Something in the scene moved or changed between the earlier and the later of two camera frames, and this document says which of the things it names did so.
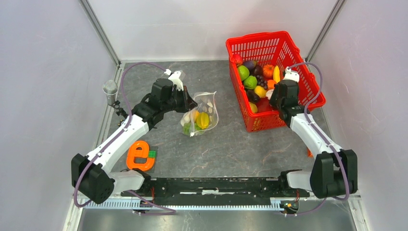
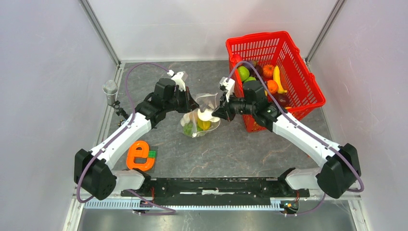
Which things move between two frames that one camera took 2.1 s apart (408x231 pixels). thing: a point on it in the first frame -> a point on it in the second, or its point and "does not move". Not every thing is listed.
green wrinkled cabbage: (250, 82) does not move
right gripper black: (272, 100) -> (224, 111)
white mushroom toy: (269, 93) -> (206, 115)
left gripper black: (188, 102) does not move
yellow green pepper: (202, 120) does not move
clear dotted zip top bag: (203, 117) does not move
